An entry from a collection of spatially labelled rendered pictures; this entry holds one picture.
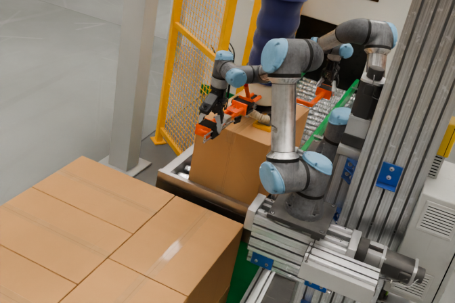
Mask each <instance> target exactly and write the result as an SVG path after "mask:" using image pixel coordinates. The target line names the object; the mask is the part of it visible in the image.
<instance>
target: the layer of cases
mask: <svg viewBox="0 0 455 303"><path fill-rule="evenodd" d="M243 226H244V225H243V224H241V223H238V222H236V221H234V220H232V219H230V218H227V217H225V216H222V215H220V214H218V213H216V212H213V211H211V210H208V209H206V208H203V207H202V206H199V205H197V204H194V203H192V202H189V201H188V200H185V199H183V198H180V197H178V196H175V195H173V194H171V193H169V192H166V191H163V190H162V189H159V188H157V187H154V186H152V185H149V184H147V183H145V182H143V181H140V180H138V179H135V178H133V177H130V176H129V175H127V174H124V173H122V172H119V171H117V170H115V169H113V168H110V167H108V166H105V165H103V164H100V163H99V162H96V161H94V160H91V159H89V158H86V157H85V156H81V157H80V158H78V159H76V160H75V161H73V162H71V163H70V164H68V165H66V166H65V167H63V168H61V169H60V170H58V171H57V172H55V173H53V174H52V175H50V176H48V177H47V178H46V179H43V180H42V181H40V182H39V183H37V184H36V185H34V186H32V187H31V188H29V189H27V190H26V191H24V192H22V193H21V194H19V195H17V196H16V197H14V198H13V199H11V200H10V201H8V202H6V203H4V204H3V205H1V206H0V303H217V302H218V301H219V299H220V297H221V296H222V295H223V293H224V292H225V290H226V289H227V288H228V286H229V285H230V281H231V278H232V273H233V270H234V265H235V261H236V257H237V253H238V248H239V245H240V240H241V237H242V231H243Z"/></svg>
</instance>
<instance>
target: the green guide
mask: <svg viewBox="0 0 455 303"><path fill-rule="evenodd" d="M359 81H360V80H358V79H356V80H355V81H354V83H353V84H352V85H351V86H350V88H349V89H348V90H347V91H346V93H345V94H344V95H343V96H342V98H341V99H340V100H339V101H338V103H337V104H336V106H335V107H333V109H332V110H331V111H333V110H334V109H335V108H340V107H343V106H344V105H345V104H346V103H347V101H348V100H349V98H350V97H351V96H352V95H353V93H354V92H355V90H358V84H359ZM331 111H330V113H331ZM330 113H329V114H328V115H327V117H325V119H324V120H323V121H322V123H321V124H320V125H319V127H318V128H317V129H316V130H315V131H314V133H313V134H312V136H311V137H310V138H309V139H308V140H307V142H306V143H305V144H304V146H303V147H302V148H301V149H302V150H304V151H307V149H308V148H309V146H310V145H311V143H312V141H313V140H316V141H318V139H323V137H321V136H322V134H323V133H324V131H325V130H326V126H327V124H328V118H329V116H330Z"/></svg>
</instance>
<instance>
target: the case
mask: <svg viewBox="0 0 455 303"><path fill-rule="evenodd" d="M239 95H243V96H244V95H246V93H245V92H244V90H242V91H241V92H239V93H237V94H236V95H235V96H233V97H231V98H229V99H228V103H229V102H231V101H232V99H233V98H235V97H236V96H239ZM308 113H309V108H305V107H303V106H300V105H296V135H295V146H296V147H298V148H299V146H300V143H301V138H302V136H303V131H304V128H305V123H306V120H307V116H308ZM255 121H256V119H254V118H252V117H249V118H247V117H245V116H242V117H241V121H240V122H239V123H237V124H234V123H230V125H229V126H227V127H226V128H224V129H223V130H222V131H221V132H220V134H219V135H218V136H217V137H216V138H214V139H213V140H212V139H209V140H208V141H207V142H205V143H203V140H204V137H201V136H200V135H196V138H195V142H194V150H193V154H192V162H191V167H190V173H189V178H188V180H190V181H193V182H195V183H198V184H200V185H202V186H205V187H208V188H209V189H212V190H214V191H217V192H219V193H222V194H224V195H227V196H229V197H232V198H234V199H236V200H239V201H241V202H244V203H245V204H248V205H251V204H252V202H253V201H254V199H255V198H256V197H257V195H258V194H259V193H260V194H263V195H266V197H267V196H268V195H269V193H268V192H267V191H266V190H265V188H264V187H263V185H262V183H261V179H260V176H259V169H260V166H261V164H262V163H264V162H266V155H267V154H268V153H269V152H270V151H271V132H270V133H269V132H267V131H264V130H261V129H258V128H257V127H254V126H253V123H254V122H255Z"/></svg>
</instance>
